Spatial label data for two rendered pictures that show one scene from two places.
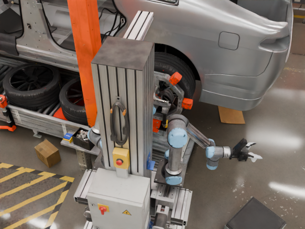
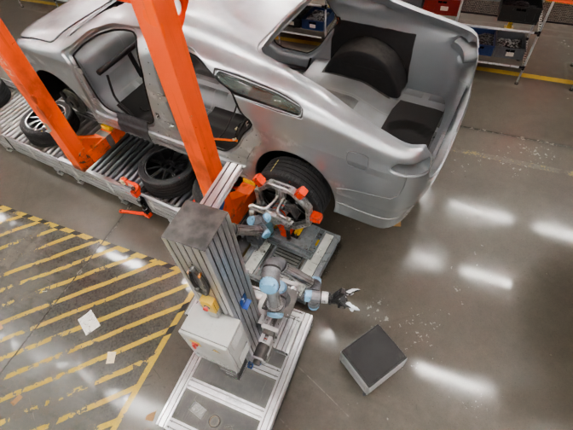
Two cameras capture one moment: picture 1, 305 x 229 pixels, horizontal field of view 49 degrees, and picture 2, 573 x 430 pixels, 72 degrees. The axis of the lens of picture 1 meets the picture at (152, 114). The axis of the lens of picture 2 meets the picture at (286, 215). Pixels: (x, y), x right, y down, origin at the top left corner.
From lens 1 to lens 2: 0.97 m
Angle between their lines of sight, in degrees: 14
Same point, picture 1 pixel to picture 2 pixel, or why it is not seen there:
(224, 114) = not seen: hidden behind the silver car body
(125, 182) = (216, 322)
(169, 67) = (296, 179)
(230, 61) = (361, 180)
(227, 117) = not seen: hidden behind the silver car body
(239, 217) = (356, 345)
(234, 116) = not seen: hidden behind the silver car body
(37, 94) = (170, 184)
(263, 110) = (428, 210)
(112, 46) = (187, 215)
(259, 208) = (381, 338)
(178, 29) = (303, 142)
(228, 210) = (356, 329)
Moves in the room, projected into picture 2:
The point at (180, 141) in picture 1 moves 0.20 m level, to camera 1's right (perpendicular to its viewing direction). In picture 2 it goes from (270, 289) to (303, 293)
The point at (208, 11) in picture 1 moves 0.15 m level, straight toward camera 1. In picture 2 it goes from (333, 127) to (327, 142)
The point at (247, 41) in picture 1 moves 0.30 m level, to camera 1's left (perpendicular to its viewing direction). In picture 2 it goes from (377, 164) to (335, 160)
